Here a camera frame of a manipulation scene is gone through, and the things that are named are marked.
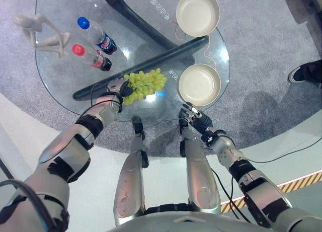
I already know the robot leg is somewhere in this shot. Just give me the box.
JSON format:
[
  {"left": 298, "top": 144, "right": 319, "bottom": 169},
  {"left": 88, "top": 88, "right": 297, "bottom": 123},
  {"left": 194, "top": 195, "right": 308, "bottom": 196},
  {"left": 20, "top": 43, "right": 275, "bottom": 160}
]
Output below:
[
  {"left": 113, "top": 115, "right": 149, "bottom": 227},
  {"left": 178, "top": 121, "right": 222, "bottom": 215}
]

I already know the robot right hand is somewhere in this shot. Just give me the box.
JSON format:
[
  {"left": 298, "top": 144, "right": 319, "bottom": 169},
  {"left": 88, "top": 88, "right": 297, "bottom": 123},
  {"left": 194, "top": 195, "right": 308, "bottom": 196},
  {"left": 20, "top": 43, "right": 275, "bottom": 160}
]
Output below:
[{"left": 178, "top": 102, "right": 213, "bottom": 137}]

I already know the cream round plate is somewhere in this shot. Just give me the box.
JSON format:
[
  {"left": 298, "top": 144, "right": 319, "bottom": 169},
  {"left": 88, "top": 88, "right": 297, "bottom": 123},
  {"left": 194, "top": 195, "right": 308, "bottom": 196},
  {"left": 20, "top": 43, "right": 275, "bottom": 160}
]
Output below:
[
  {"left": 175, "top": 0, "right": 221, "bottom": 38},
  {"left": 178, "top": 63, "right": 222, "bottom": 107}
]

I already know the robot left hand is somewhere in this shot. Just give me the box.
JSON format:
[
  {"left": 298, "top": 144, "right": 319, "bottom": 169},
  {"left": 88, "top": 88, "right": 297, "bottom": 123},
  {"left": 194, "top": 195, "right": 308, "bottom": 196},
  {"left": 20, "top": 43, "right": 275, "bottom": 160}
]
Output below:
[{"left": 106, "top": 78, "right": 134, "bottom": 99}]

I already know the yellow black hazard tape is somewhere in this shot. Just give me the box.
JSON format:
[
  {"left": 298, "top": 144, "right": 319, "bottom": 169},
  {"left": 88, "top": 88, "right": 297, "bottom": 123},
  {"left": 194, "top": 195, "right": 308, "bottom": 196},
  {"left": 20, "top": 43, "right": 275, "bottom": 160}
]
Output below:
[{"left": 220, "top": 169, "right": 322, "bottom": 213}]

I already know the green grape bunch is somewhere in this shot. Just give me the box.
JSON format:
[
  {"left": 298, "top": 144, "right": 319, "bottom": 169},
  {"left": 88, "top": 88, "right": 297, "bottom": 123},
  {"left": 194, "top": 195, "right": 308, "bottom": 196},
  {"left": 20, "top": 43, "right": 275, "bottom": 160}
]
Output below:
[{"left": 122, "top": 67, "right": 168, "bottom": 106}]

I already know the thin orange cord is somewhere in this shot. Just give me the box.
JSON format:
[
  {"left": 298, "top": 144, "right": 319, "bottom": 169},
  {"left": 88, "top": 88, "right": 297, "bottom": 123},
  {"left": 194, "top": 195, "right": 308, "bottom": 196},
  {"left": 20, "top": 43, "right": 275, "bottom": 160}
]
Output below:
[{"left": 170, "top": 20, "right": 217, "bottom": 69}]

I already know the black table base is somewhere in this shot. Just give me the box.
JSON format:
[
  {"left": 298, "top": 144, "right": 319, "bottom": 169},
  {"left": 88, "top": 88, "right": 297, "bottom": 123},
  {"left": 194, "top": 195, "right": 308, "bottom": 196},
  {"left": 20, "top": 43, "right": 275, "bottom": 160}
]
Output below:
[{"left": 72, "top": 0, "right": 210, "bottom": 101}]

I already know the blue cap cola bottle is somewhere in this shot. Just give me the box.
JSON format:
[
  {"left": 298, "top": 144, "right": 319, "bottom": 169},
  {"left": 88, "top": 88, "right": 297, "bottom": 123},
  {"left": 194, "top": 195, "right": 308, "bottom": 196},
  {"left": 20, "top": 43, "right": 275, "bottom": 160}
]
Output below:
[{"left": 76, "top": 16, "right": 118, "bottom": 55}]

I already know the robot right leg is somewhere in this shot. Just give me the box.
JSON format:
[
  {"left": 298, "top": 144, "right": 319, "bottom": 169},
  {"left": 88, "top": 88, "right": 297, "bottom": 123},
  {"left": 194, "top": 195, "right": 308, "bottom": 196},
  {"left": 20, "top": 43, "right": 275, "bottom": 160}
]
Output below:
[{"left": 178, "top": 121, "right": 222, "bottom": 215}]

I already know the person's shoe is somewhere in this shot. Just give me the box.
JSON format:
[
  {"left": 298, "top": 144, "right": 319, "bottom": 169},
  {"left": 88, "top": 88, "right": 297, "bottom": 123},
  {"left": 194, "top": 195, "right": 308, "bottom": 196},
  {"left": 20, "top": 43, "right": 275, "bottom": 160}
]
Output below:
[{"left": 288, "top": 59, "right": 322, "bottom": 85}]

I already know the robot left leg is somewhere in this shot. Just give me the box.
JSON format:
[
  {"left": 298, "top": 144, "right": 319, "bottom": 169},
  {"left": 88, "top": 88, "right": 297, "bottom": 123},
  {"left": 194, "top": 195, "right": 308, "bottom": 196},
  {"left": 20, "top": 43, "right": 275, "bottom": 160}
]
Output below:
[{"left": 113, "top": 115, "right": 149, "bottom": 227}]

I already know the black floor cable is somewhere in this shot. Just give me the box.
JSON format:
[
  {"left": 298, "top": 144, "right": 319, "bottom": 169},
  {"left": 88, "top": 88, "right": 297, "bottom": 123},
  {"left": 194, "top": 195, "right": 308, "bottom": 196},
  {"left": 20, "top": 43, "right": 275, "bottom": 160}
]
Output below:
[{"left": 245, "top": 139, "right": 322, "bottom": 164}]

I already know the red cap cola bottle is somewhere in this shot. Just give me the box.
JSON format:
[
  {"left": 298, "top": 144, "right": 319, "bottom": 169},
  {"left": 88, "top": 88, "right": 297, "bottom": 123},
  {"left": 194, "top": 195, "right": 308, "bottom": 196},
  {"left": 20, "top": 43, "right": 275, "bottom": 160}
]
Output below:
[{"left": 71, "top": 43, "right": 113, "bottom": 72}]

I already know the white abstract figure sculpture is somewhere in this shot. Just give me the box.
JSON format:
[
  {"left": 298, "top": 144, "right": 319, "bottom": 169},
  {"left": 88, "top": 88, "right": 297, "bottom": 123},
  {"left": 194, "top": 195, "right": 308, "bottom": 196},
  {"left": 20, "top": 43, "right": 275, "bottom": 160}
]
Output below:
[{"left": 12, "top": 13, "right": 71, "bottom": 58}]

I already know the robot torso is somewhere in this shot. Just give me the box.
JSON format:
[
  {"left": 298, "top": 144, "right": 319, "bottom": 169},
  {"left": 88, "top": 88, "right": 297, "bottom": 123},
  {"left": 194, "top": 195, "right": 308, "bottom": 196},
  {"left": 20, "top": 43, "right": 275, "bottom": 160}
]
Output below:
[{"left": 107, "top": 203, "right": 270, "bottom": 232}]

